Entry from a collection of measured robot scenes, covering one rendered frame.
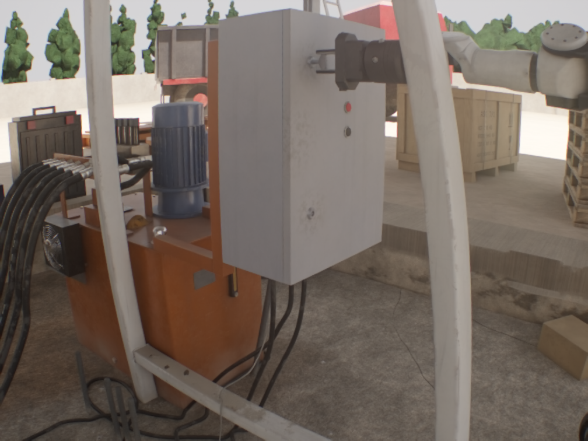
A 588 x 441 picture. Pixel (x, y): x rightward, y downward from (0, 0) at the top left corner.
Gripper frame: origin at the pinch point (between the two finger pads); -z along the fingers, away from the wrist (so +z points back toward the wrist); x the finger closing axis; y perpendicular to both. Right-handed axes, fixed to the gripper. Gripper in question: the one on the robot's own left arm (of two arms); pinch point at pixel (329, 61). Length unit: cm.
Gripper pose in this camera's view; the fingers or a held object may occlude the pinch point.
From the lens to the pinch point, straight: 101.1
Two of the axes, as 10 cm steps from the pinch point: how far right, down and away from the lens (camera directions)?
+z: 7.7, 1.7, -6.1
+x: 0.0, 9.6, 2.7
